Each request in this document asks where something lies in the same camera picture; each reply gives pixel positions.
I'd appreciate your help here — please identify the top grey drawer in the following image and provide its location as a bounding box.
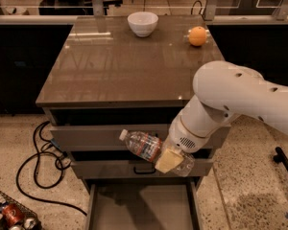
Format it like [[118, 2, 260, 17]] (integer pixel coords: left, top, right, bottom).
[[48, 105, 232, 151]]

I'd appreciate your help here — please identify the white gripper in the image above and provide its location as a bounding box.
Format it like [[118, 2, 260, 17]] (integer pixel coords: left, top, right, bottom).
[[155, 108, 214, 173]]

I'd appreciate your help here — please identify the grey drawer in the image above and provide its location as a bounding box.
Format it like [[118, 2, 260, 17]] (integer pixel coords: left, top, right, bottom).
[[84, 178, 204, 230], [69, 149, 215, 179], [48, 105, 232, 151]]

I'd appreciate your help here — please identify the grey drawer cabinet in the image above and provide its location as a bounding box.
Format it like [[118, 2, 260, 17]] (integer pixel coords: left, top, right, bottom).
[[35, 14, 246, 230]]

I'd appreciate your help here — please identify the silver can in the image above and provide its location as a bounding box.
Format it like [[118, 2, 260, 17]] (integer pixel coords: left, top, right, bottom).
[[9, 225, 25, 230], [23, 218, 37, 230]]

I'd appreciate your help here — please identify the black power cable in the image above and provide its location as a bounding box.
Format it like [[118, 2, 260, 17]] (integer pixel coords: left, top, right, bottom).
[[15, 120, 88, 217]]

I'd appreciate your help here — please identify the red soda can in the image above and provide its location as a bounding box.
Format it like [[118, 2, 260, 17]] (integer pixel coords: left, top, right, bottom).
[[2, 203, 25, 227]]

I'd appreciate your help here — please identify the clear plastic water bottle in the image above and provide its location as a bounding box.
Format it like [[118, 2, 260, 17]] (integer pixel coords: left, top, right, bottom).
[[119, 129, 195, 177]]

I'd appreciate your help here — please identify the bottom grey drawer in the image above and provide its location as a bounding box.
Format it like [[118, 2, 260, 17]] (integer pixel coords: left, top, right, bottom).
[[84, 178, 204, 230]]

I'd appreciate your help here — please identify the middle grey drawer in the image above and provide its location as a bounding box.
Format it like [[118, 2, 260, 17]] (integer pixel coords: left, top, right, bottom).
[[69, 149, 215, 179]]

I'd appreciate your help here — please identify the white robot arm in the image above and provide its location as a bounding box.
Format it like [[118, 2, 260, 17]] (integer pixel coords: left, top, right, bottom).
[[156, 60, 288, 176]]

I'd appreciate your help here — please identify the person in background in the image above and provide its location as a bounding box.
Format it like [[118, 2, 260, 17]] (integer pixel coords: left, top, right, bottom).
[[38, 0, 93, 15]]

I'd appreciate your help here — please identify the black metal bar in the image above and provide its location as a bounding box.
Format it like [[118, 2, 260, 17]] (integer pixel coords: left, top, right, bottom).
[[273, 147, 288, 172]]

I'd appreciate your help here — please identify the black wire basket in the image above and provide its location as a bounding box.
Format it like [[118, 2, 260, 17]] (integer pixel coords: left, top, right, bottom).
[[0, 191, 43, 230]]

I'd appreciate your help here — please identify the white ceramic bowl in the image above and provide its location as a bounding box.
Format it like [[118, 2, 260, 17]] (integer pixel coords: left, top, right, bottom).
[[128, 11, 158, 37]]

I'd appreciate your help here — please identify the orange fruit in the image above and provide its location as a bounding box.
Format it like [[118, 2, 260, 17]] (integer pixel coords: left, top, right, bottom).
[[188, 26, 207, 47]]

